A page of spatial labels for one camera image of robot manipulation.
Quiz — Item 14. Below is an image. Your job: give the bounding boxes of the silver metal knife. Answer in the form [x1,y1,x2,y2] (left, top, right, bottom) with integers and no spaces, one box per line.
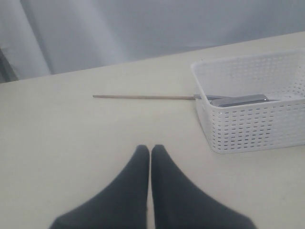
[193,94,227,100]

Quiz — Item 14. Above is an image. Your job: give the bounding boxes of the silver metal cup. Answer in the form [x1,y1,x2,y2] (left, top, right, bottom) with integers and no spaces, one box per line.
[210,94,277,107]

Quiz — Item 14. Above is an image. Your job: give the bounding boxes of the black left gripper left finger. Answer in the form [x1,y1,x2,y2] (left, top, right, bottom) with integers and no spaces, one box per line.
[51,145,150,229]

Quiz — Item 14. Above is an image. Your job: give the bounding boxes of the white perforated plastic basket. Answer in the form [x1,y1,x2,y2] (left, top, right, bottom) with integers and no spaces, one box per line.
[191,49,305,154]

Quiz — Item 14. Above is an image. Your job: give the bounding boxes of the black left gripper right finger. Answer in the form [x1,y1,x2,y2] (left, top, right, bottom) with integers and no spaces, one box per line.
[151,145,256,229]

